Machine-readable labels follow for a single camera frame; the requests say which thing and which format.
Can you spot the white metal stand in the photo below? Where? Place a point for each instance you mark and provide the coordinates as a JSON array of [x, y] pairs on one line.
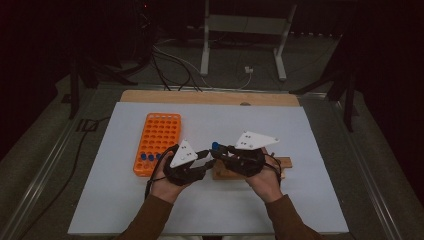
[[245, 25]]

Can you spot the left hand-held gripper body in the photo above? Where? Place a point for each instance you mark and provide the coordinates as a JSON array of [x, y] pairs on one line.
[[183, 173]]

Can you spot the metal floor rail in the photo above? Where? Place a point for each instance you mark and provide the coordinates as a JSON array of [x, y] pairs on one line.
[[283, 92], [366, 173], [43, 168]]

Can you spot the blue-capped test tube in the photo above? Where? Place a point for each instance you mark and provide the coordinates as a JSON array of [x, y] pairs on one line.
[[151, 157], [143, 156], [215, 145], [158, 155]]

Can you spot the wooden tube rack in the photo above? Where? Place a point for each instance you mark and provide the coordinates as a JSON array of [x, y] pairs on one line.
[[285, 162]]

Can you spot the person's left hand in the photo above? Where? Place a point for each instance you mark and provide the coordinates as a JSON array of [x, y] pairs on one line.
[[165, 190]]

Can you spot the black tripod stand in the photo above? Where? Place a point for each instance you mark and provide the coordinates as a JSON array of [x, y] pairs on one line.
[[74, 96], [349, 106]]

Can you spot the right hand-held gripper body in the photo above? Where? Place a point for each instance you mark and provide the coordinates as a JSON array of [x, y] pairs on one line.
[[245, 163]]

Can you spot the dark equipment tower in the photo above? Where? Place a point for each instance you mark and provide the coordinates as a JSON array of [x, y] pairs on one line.
[[143, 26]]

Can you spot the person's white trousers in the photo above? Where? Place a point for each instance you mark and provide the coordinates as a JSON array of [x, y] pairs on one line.
[[246, 238]]

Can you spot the white table mat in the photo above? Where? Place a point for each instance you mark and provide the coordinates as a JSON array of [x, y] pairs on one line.
[[206, 116]]

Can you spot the white plug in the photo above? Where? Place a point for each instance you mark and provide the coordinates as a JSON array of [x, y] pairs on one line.
[[248, 69]]

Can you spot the orange plastic tube rack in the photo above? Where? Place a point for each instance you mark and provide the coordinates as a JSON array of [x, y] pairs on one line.
[[160, 133]]

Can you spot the person's right hand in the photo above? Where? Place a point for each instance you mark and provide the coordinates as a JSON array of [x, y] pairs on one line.
[[266, 186]]

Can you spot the power strip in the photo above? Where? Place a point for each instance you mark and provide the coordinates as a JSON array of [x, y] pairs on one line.
[[311, 34]]

